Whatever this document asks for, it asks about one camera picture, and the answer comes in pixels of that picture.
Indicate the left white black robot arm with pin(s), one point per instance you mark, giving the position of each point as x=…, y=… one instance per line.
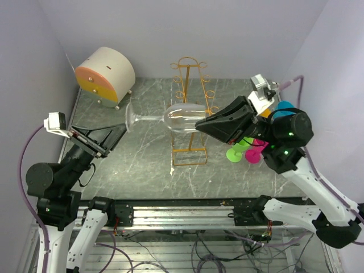
x=57, y=205

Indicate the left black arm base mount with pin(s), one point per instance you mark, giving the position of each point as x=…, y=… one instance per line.
x=123, y=215

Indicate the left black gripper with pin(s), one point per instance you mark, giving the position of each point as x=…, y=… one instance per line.
x=93, y=140

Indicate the white semicircular drawer cabinet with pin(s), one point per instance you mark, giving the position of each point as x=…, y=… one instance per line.
x=106, y=76

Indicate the orange plastic wine glass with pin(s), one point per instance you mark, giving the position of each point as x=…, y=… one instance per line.
x=266, y=113

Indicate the green plastic wine glass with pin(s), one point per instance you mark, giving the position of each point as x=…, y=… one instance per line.
x=235, y=153

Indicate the clear wine glass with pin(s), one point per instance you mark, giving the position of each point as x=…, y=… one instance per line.
x=179, y=118

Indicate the pink plastic wine glass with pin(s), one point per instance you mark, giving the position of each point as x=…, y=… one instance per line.
x=254, y=154

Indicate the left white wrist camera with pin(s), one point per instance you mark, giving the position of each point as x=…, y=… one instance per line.
x=55, y=123

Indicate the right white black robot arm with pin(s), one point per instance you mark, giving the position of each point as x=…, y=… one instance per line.
x=333, y=217

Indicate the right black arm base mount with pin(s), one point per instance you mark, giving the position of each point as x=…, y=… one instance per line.
x=247, y=214

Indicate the gold wire wine glass rack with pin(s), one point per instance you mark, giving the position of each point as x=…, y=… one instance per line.
x=191, y=150

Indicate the blue plastic wine glass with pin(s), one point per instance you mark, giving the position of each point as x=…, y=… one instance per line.
x=280, y=110

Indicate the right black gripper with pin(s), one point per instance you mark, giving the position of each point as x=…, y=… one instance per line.
x=233, y=122

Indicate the aluminium rail frame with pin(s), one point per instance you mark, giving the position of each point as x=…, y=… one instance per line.
x=202, y=238

